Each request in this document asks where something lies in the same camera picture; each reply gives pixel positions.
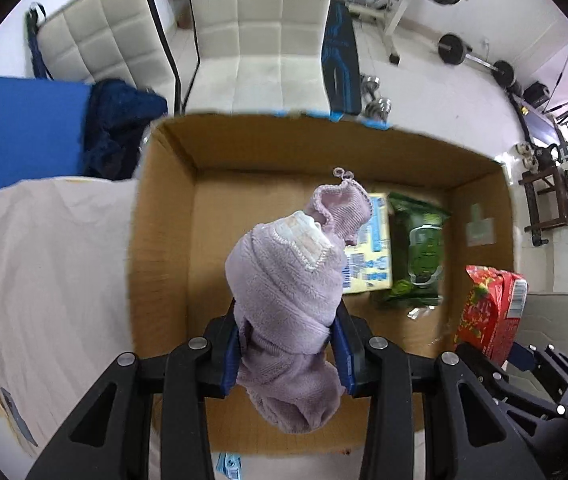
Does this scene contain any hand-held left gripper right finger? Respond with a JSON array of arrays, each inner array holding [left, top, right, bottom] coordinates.
[[331, 302, 547, 480]]

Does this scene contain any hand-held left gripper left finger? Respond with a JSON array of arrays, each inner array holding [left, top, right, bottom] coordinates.
[[24, 300, 246, 480]]

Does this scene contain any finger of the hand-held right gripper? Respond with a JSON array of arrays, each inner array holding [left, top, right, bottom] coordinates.
[[510, 341, 568, 395], [455, 342, 567, 423]]

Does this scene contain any red snack packet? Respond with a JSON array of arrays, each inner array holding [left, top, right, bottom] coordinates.
[[453, 265, 530, 367]]

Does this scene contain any pink knit garment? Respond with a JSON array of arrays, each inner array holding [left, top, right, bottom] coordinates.
[[225, 167, 371, 435]]

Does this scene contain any cardboard box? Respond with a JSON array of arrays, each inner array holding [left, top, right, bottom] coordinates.
[[126, 110, 520, 457]]

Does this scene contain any grey chair seat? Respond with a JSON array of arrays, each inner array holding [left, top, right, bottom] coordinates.
[[506, 292, 568, 377]]

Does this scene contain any yellow and blue carton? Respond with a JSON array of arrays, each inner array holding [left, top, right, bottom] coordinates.
[[341, 192, 393, 295]]

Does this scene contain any green wet wipes packet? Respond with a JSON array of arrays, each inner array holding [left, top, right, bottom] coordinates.
[[371, 192, 451, 311]]

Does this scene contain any white label sticker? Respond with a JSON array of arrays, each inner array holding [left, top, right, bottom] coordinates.
[[466, 203, 496, 246]]

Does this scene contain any dark wooden stool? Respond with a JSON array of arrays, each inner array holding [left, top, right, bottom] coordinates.
[[516, 160, 568, 247]]

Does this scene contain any grey tape strip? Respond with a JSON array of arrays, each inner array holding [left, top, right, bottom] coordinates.
[[0, 387, 40, 448]]

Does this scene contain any chrome dumbbell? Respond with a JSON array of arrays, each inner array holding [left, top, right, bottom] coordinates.
[[360, 74, 384, 99], [364, 97, 394, 122]]

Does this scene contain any dark blue cloth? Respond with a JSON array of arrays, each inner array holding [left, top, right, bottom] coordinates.
[[81, 79, 169, 181]]

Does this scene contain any black and blue bench pad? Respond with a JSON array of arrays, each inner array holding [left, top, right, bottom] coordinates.
[[321, 1, 363, 115]]

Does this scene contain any black barbell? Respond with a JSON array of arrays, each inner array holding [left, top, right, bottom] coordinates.
[[436, 34, 517, 87]]

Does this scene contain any blue foam mat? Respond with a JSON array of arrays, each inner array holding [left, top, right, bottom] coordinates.
[[0, 76, 96, 202]]

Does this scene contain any white padded chair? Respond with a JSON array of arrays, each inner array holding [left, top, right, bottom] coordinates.
[[26, 0, 181, 111], [184, 0, 341, 114]]

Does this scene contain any white weight bench rack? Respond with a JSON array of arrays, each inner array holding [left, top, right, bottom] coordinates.
[[345, 0, 466, 66]]

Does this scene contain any blue strap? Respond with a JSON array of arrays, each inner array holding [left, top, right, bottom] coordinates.
[[25, 4, 55, 80]]

